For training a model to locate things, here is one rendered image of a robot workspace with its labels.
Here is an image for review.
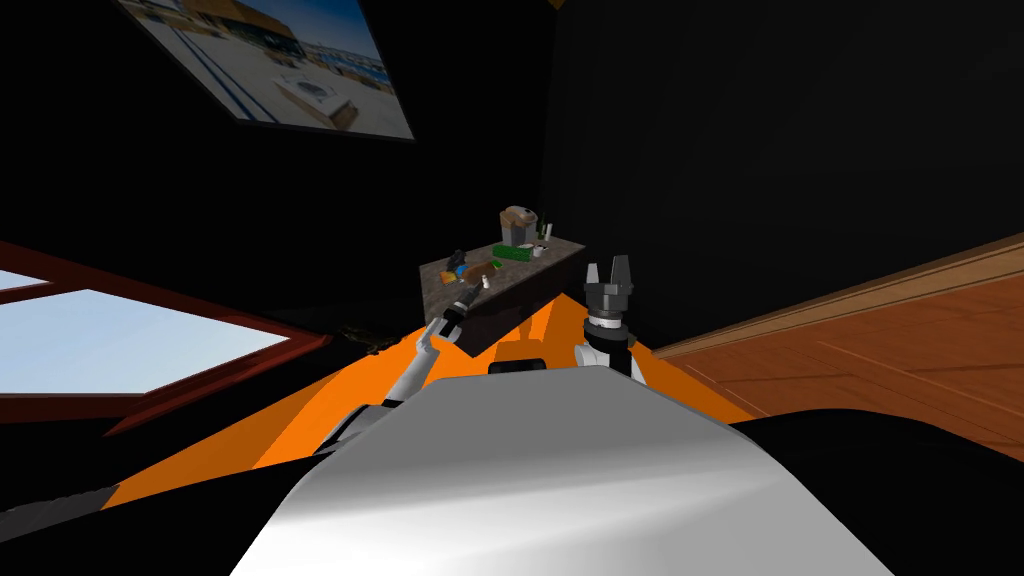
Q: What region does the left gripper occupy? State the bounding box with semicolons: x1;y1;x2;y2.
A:
451;285;486;319

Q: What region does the dark stone-topped table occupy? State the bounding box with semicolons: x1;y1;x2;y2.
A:
419;235;589;359

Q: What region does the framed landscape picture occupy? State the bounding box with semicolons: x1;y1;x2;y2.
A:
118;0;417;144

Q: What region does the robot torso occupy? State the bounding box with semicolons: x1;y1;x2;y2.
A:
230;359;895;576

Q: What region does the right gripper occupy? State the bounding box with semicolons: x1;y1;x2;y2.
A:
583;255;635;323

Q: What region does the grey and brown coffee machine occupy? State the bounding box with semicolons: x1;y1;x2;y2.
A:
499;205;540;249

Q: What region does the orange rug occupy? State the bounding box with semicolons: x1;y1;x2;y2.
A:
102;291;757;511

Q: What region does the red-framed window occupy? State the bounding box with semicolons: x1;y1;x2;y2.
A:
0;239;334;438

